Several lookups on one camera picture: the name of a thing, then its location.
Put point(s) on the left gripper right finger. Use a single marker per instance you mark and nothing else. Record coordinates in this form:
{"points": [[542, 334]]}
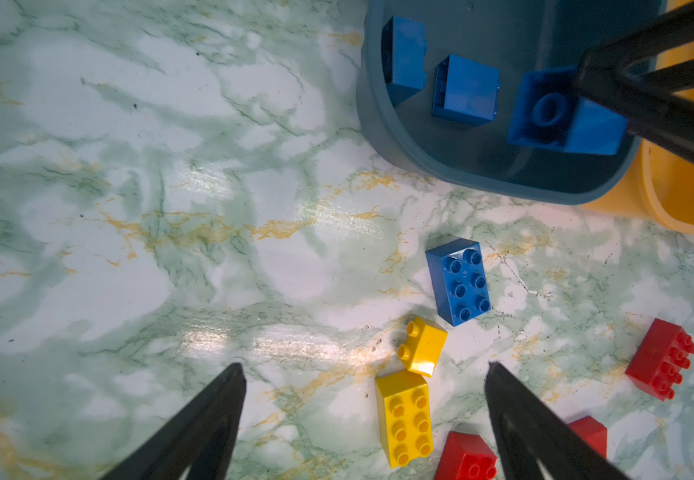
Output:
{"points": [[531, 440]]}

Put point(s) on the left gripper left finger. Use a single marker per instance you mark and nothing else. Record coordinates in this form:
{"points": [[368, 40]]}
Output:
{"points": [[198, 441]]}

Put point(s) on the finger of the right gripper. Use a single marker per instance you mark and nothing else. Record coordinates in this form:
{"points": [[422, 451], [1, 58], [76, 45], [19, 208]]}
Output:
{"points": [[650, 102]]}

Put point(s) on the blue lego brick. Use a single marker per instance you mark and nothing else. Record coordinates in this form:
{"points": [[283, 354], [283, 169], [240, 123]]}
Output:
{"points": [[403, 48], [549, 115], [459, 281]]}

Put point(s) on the yellow plastic bin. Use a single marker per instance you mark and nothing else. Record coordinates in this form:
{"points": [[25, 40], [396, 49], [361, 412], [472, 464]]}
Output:
{"points": [[658, 185]]}

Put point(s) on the dark teal plastic bin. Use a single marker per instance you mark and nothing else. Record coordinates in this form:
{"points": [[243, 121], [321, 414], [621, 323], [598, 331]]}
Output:
{"points": [[514, 37]]}

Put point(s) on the dark blue small lego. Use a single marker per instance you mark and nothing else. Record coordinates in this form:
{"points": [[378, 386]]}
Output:
{"points": [[465, 91]]}

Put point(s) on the small red lego brick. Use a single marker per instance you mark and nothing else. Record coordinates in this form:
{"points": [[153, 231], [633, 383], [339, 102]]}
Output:
{"points": [[466, 457]]}

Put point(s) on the long red lego brick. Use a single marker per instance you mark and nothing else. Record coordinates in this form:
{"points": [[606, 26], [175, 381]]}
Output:
{"points": [[594, 433]]}

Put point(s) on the yellow lego brick long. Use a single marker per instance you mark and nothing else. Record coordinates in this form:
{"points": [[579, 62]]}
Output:
{"points": [[405, 424]]}

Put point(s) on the small yellow lego brick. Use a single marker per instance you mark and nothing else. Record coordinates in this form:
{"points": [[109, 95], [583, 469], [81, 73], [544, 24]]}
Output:
{"points": [[422, 348]]}

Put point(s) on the red lego brick upper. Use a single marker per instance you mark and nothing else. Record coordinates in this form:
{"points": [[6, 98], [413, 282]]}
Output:
{"points": [[660, 358]]}

